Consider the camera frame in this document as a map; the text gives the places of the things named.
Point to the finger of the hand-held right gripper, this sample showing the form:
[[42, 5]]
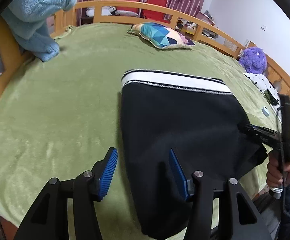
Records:
[[257, 133]]

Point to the small light blue round object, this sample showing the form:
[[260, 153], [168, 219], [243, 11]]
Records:
[[265, 112]]

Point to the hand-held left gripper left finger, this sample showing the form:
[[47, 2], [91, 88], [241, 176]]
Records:
[[107, 170]]

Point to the geometric patterned pillow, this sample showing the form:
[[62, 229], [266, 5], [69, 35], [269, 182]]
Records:
[[160, 35]]

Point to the wooden bed frame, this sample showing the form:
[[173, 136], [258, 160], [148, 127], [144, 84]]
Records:
[[4, 52]]

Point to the black pants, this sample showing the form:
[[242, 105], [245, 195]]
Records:
[[185, 135]]

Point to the white floral pillow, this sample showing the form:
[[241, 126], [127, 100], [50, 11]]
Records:
[[261, 83]]

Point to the red chair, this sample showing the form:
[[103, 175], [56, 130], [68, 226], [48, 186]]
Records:
[[156, 5], [127, 3]]

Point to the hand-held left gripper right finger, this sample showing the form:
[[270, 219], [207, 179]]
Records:
[[178, 172]]

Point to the person's right hand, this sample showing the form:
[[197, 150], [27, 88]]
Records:
[[276, 170]]

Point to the light blue plush blanket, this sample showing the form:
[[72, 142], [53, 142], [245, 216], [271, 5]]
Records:
[[37, 15]]

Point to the green fleece blanket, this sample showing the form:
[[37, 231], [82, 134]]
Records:
[[60, 130]]

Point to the purple plush toy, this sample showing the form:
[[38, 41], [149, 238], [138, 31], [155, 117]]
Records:
[[254, 60]]

